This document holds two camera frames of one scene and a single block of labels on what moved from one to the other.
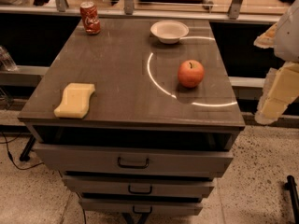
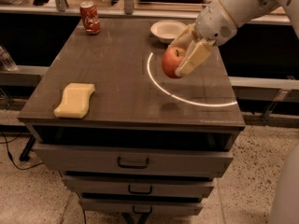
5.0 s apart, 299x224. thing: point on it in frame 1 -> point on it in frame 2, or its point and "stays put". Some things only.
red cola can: x=90 y=16 stays put
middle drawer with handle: x=139 y=185 stays put
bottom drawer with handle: x=142 y=206 stays put
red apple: x=191 y=73 -> x=171 y=60
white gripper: x=288 y=36 -> x=212 y=24
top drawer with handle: x=135 y=161 stays put
